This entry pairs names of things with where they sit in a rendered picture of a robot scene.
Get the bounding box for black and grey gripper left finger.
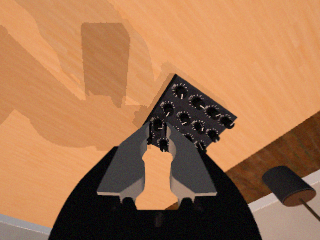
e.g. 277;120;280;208
48;122;151;240

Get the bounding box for black knob box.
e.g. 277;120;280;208
142;73;238;153

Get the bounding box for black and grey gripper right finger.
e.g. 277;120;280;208
164;122;262;240

